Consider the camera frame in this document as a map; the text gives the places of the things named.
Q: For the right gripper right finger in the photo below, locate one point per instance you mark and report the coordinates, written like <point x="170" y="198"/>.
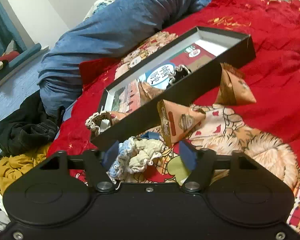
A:
<point x="188" y="155"/>

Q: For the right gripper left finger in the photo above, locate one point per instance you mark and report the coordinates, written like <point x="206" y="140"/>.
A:
<point x="108" y="157"/>

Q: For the blue white scrunchie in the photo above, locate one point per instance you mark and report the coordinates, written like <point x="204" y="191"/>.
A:
<point x="126" y="151"/>

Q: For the cream scrunchie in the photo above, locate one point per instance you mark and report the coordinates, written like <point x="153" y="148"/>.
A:
<point x="144" y="153"/>

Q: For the brown triangular snack packet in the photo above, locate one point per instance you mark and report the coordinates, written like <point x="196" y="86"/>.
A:
<point x="233" y="90"/>
<point x="177" y="120"/>

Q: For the black scrunchie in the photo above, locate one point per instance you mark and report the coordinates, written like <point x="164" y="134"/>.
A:
<point x="177" y="76"/>

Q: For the beige white scrunchie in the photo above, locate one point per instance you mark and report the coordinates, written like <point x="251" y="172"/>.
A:
<point x="101" y="121"/>

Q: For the colourful booklet in box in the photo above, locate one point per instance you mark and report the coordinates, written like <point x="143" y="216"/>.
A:
<point x="158" y="74"/>

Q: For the black shallow cardboard box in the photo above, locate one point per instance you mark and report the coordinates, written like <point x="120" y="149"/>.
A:
<point x="238" y="50"/>

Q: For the black clothing pile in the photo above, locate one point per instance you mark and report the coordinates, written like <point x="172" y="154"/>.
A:
<point x="29" y="127"/>

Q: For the mustard yellow garment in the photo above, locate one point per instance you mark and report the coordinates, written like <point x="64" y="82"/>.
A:
<point x="13" y="167"/>

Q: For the blue duvet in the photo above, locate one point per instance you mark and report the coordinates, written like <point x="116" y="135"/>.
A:
<point x="110" y="32"/>

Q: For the cartoon patterned pillow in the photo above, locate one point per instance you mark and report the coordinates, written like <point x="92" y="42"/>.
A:
<point x="98" y="5"/>

